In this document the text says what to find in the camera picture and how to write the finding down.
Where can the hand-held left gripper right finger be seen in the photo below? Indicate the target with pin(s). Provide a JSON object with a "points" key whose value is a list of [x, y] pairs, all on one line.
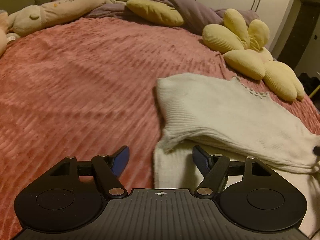
{"points": [[200, 158]]}

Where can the cream plush rabbit toy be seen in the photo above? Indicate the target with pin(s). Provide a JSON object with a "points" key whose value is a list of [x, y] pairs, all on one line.
{"points": [[60, 8]]}

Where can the pink ribbed blanket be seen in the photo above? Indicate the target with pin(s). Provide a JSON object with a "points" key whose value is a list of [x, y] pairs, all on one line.
{"points": [[75, 92]]}

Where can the black chair with yellow frame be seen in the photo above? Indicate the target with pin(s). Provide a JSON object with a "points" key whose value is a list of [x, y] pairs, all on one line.
{"points": [[308, 80]]}

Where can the white knitted sweater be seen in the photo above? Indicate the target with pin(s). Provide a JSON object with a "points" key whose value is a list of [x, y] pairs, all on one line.
{"points": [[220, 110]]}

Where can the yellow petal cushion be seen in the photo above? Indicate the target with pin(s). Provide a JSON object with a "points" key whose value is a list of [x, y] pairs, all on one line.
{"points": [[155, 11]]}

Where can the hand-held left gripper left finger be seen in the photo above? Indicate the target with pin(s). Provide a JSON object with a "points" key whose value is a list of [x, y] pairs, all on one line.
{"points": [[122, 158]]}

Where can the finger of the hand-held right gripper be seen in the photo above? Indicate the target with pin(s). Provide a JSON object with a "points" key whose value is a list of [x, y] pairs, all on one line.
{"points": [[316, 150]]}

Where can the purple duvet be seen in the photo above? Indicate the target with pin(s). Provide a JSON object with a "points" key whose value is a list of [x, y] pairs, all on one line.
{"points": [[190, 10]]}

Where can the yellow flower plush pillow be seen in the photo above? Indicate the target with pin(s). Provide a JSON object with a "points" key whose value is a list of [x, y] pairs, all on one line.
{"points": [[250, 55]]}

